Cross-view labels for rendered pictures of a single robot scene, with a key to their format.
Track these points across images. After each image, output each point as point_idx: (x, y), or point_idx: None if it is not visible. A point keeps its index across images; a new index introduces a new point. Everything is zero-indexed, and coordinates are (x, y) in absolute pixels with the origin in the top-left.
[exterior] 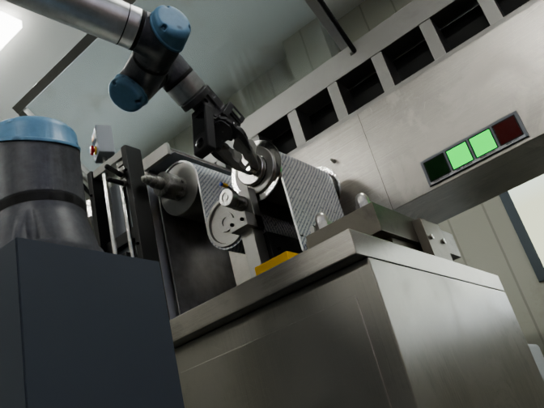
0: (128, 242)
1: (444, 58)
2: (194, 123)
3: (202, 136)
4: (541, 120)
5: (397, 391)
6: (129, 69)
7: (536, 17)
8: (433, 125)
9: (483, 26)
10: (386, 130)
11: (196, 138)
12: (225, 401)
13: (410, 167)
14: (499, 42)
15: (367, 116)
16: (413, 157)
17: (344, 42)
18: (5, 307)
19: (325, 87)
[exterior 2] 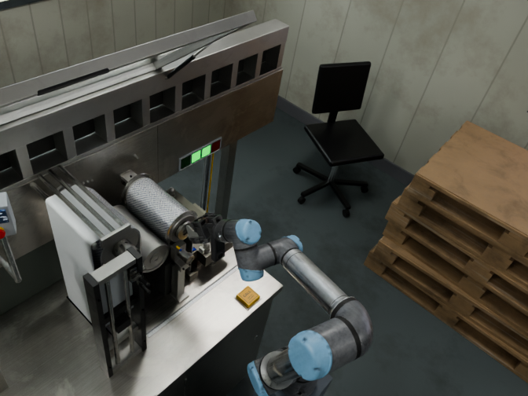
0: (129, 311)
1: (208, 100)
2: (218, 244)
3: (222, 251)
4: (225, 141)
5: (267, 312)
6: (267, 267)
7: (244, 93)
8: (191, 138)
9: (216, 71)
10: (169, 138)
11: (218, 253)
12: (222, 346)
13: (173, 160)
14: (230, 100)
15: (162, 128)
16: (176, 155)
17: (163, 66)
18: (324, 390)
19: (141, 98)
